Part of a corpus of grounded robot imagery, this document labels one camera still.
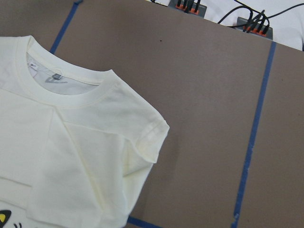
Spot cream long-sleeve cat shirt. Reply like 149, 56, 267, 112
0, 36, 169, 228

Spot brown paper table cover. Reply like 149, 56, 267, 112
0, 0, 304, 228

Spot grey usb hub orange ports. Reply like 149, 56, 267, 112
236, 14, 273, 40

